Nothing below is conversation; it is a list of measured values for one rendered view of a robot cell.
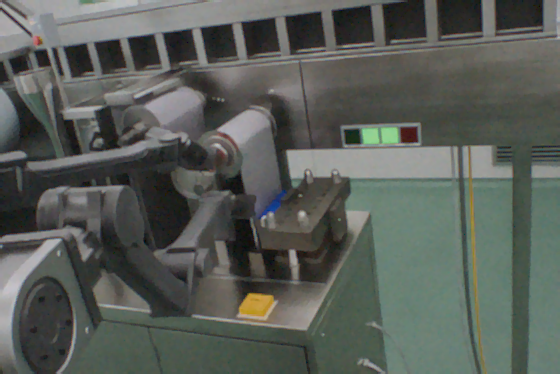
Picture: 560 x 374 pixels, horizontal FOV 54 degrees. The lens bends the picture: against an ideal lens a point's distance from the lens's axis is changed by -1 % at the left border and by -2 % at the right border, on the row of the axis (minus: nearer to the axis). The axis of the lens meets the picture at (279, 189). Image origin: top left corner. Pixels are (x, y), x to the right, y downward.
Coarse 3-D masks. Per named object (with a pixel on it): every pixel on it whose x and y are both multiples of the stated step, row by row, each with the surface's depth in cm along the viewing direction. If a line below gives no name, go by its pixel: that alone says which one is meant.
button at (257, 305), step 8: (248, 296) 148; (256, 296) 148; (264, 296) 147; (272, 296) 147; (248, 304) 145; (256, 304) 144; (264, 304) 144; (272, 304) 147; (240, 312) 145; (248, 312) 144; (256, 312) 142; (264, 312) 142
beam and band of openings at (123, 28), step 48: (240, 0) 173; (288, 0) 167; (336, 0) 162; (384, 0) 157; (432, 0) 152; (480, 0) 154; (528, 0) 149; (0, 48) 219; (96, 48) 203; (144, 48) 202; (192, 48) 195; (240, 48) 180; (288, 48) 174; (336, 48) 169; (384, 48) 162
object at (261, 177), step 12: (264, 156) 172; (252, 168) 165; (264, 168) 172; (276, 168) 181; (252, 180) 165; (264, 180) 172; (276, 180) 181; (252, 192) 165; (264, 192) 173; (276, 192) 181; (264, 204) 173
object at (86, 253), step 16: (0, 240) 57; (16, 240) 57; (32, 240) 57; (64, 240) 56; (80, 240) 62; (96, 240) 65; (80, 256) 58; (96, 256) 64; (80, 272) 58; (96, 272) 62; (96, 304) 61; (96, 320) 60
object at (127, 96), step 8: (168, 72) 184; (176, 72) 181; (184, 72) 185; (144, 80) 177; (152, 80) 175; (160, 80) 173; (168, 80) 177; (128, 88) 170; (136, 88) 168; (144, 88) 166; (152, 88) 172; (112, 96) 162; (120, 96) 161; (128, 96) 160; (136, 96) 163; (112, 104) 163; (120, 104) 162; (128, 104) 161
